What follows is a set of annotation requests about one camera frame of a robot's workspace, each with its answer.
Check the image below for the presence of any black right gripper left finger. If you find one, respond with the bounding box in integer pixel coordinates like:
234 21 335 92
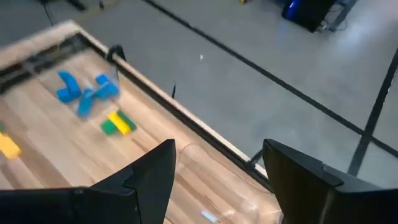
74 138 177 224

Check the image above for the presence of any black computer tower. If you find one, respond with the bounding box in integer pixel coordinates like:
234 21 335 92
281 0 336 34

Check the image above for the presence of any long green block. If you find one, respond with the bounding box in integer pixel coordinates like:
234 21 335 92
117 109 138 132

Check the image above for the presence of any blue arch block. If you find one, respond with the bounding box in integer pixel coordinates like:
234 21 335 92
55 70 83 104

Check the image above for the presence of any black table edge rail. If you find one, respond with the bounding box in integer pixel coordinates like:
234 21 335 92
0 32 275 192

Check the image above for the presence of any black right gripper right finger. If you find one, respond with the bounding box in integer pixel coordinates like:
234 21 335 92
262 138 383 224

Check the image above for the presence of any green rectangular block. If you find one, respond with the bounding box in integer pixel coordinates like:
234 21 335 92
100 119 119 136

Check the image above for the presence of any grey table leg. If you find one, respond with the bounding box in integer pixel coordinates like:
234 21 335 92
326 0 358 32

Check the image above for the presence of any yellow rectangular block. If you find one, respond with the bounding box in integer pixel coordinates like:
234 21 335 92
0 131 22 161
107 111 132 136

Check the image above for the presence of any long blue block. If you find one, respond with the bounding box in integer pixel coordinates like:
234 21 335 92
76 88 95 118

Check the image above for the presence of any clear plastic bin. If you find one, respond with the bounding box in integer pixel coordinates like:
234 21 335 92
54 62 122 121
164 142 284 224

